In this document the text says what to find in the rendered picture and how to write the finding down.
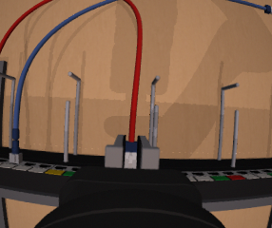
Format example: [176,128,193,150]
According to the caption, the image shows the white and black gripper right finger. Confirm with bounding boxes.
[137,136,160,169]

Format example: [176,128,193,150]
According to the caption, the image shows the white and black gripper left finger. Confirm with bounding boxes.
[105,135,126,168]

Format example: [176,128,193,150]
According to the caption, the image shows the red patch cord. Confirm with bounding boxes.
[0,0,143,142]

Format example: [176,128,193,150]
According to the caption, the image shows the blue cable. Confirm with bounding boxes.
[12,0,266,140]

